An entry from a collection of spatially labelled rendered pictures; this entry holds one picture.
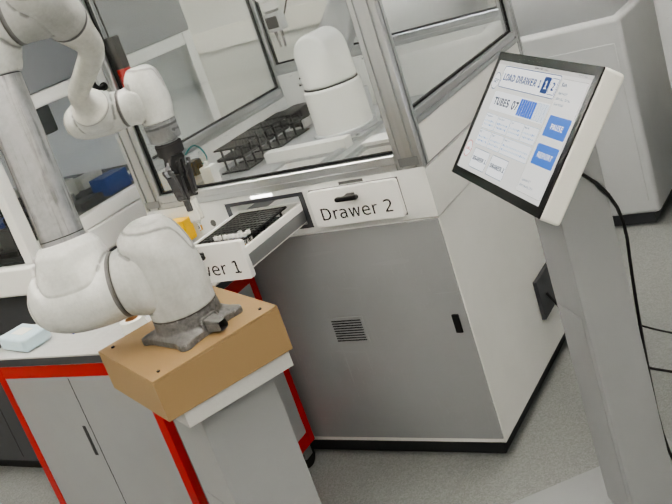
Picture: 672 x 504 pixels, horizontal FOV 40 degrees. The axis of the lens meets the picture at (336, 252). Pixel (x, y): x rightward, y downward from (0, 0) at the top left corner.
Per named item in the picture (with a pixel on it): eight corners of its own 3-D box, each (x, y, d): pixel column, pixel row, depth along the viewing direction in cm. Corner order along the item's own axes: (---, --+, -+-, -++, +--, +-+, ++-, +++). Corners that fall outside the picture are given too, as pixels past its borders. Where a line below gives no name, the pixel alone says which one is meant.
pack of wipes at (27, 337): (54, 337, 271) (48, 324, 270) (27, 354, 265) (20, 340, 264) (29, 334, 282) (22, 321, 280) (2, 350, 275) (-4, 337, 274)
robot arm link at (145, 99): (180, 111, 254) (137, 125, 256) (160, 56, 249) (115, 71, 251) (172, 119, 244) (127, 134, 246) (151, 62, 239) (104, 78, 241)
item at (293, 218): (250, 271, 247) (242, 250, 245) (178, 278, 261) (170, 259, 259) (320, 212, 278) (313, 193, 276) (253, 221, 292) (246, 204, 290)
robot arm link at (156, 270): (211, 310, 200) (171, 220, 193) (134, 335, 203) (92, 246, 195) (221, 281, 215) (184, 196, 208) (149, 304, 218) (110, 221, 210)
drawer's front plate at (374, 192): (405, 216, 253) (393, 179, 249) (317, 228, 269) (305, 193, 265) (407, 214, 254) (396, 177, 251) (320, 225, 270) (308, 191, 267)
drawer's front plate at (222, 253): (253, 278, 245) (239, 241, 242) (172, 286, 261) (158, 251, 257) (256, 275, 246) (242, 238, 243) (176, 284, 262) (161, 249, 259)
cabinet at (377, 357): (515, 461, 274) (442, 216, 249) (244, 454, 330) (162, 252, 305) (592, 308, 349) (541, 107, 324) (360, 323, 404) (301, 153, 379)
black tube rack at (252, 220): (253, 258, 255) (245, 237, 253) (205, 264, 265) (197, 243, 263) (293, 225, 272) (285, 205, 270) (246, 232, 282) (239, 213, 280)
